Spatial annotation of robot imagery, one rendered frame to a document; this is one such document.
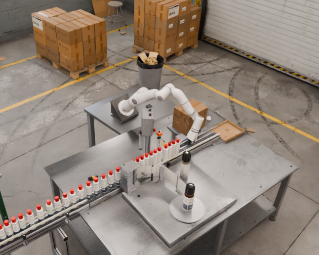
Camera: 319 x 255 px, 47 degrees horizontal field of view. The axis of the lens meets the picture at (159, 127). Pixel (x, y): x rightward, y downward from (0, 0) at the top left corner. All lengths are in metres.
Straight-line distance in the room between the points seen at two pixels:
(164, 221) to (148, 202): 0.25
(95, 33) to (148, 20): 1.11
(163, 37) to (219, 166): 3.86
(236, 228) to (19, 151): 3.02
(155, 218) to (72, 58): 4.10
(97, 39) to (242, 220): 4.20
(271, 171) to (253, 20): 4.34
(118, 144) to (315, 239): 2.42
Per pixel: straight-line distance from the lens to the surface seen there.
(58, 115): 5.92
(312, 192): 5.13
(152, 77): 6.11
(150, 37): 7.38
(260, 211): 4.33
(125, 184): 3.32
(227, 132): 4.26
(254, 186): 3.69
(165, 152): 3.60
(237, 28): 7.92
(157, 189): 3.41
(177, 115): 4.04
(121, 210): 3.31
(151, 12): 7.20
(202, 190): 3.46
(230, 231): 4.06
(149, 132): 3.31
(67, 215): 3.18
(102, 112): 4.45
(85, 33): 6.68
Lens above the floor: 3.35
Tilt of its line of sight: 37 degrees down
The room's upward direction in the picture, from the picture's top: 4 degrees clockwise
